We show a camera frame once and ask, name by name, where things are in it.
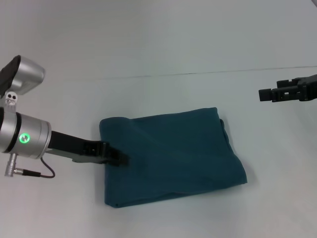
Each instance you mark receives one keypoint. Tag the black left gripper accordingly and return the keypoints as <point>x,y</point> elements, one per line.
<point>76,147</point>

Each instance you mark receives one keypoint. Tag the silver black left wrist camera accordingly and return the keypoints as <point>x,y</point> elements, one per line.
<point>19,75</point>

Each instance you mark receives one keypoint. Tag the teal blue shirt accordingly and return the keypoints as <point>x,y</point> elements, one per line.
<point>171,156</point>

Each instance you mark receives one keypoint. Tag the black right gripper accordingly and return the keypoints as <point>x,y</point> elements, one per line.
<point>308,88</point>

